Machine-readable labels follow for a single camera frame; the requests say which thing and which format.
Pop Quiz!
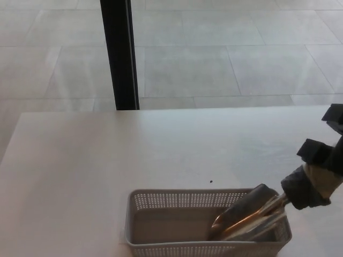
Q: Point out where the black vertical frame post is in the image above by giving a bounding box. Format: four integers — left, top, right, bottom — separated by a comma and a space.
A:
100, 0, 140, 111

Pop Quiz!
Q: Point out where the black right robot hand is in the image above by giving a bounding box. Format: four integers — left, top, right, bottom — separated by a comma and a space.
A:
296, 103, 343, 178

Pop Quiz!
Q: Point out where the grey perforated plastic basket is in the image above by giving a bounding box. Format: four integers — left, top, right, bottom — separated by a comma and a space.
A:
123, 188, 293, 257

